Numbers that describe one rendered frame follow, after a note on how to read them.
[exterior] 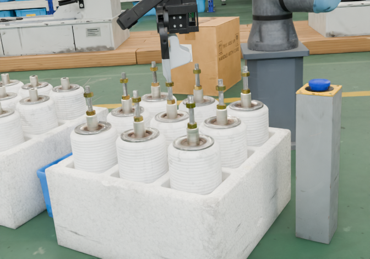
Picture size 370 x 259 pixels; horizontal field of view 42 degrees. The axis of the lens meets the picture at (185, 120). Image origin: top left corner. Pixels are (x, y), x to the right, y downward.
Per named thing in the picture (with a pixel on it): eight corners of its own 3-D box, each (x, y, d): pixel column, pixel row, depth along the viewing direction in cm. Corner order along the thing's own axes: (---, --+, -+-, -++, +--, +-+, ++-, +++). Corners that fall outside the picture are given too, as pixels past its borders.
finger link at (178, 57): (194, 81, 95) (190, 34, 93) (163, 84, 95) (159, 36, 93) (192, 80, 98) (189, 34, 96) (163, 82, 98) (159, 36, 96)
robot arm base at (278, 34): (245, 43, 152) (244, 11, 149) (294, 41, 151) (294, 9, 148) (249, 52, 138) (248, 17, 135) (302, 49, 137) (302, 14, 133)
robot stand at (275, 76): (243, 131, 163) (240, 43, 154) (298, 128, 162) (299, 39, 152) (246, 152, 146) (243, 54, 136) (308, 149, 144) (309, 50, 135)
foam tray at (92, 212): (156, 173, 135) (151, 113, 130) (290, 199, 116) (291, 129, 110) (57, 245, 104) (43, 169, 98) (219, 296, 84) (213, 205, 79)
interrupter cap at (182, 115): (149, 123, 100) (149, 120, 99) (161, 112, 106) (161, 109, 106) (184, 124, 97) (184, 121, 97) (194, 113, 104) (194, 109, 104)
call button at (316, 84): (311, 87, 94) (311, 77, 94) (332, 88, 92) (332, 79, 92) (305, 92, 91) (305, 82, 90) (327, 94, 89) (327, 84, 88)
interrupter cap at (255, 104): (263, 102, 109) (263, 98, 108) (264, 112, 102) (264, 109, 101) (229, 102, 110) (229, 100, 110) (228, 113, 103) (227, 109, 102)
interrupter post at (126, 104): (135, 112, 108) (133, 97, 107) (129, 115, 106) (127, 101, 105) (126, 111, 109) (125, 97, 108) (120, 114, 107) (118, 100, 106)
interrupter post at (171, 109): (165, 119, 101) (163, 104, 100) (168, 116, 103) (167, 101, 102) (175, 120, 101) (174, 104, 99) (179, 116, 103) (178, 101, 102)
